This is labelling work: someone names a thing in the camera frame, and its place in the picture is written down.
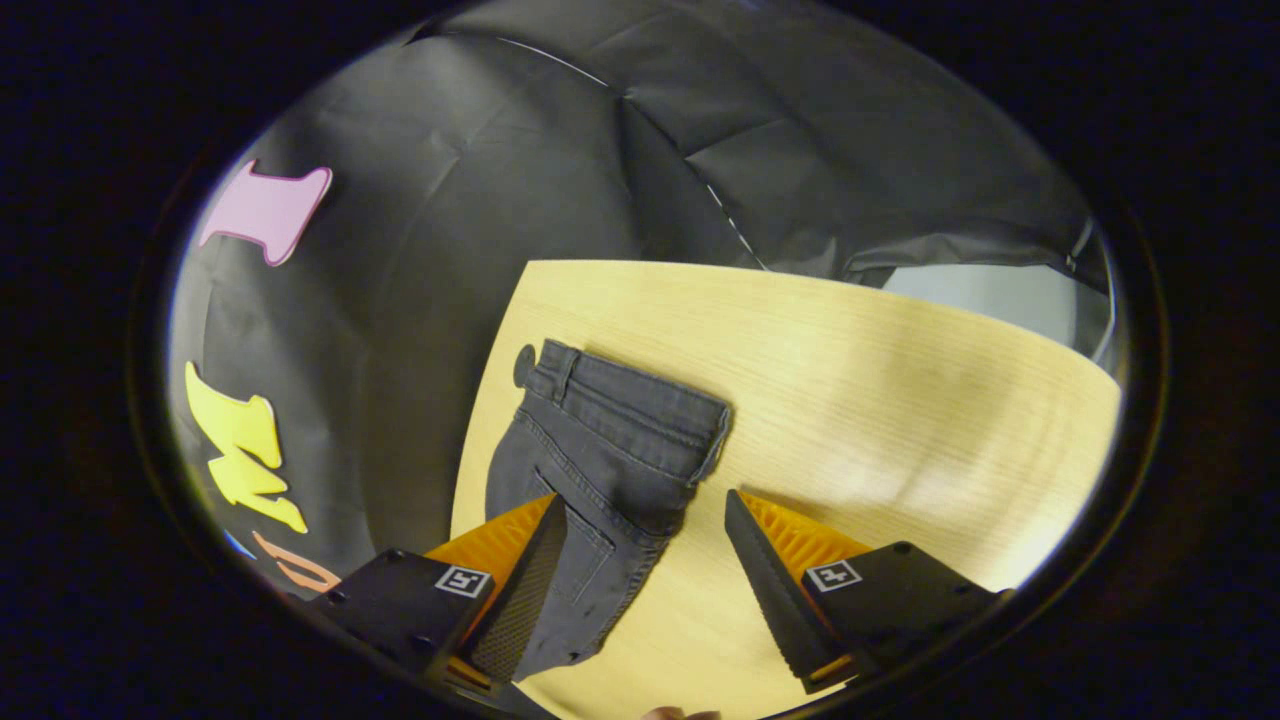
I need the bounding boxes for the dark grey jeans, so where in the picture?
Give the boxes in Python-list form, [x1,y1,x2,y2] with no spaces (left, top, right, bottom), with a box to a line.
[485,338,733,683]

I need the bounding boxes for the black backdrop cloth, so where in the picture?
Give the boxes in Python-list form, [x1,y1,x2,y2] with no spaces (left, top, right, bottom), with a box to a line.
[165,0,1116,601]

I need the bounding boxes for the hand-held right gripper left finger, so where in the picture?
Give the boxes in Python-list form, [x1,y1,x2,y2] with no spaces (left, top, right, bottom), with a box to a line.
[303,492,571,701]

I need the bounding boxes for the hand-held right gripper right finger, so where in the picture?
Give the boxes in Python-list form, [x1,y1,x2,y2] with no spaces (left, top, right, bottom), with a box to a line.
[724,488,1011,696]

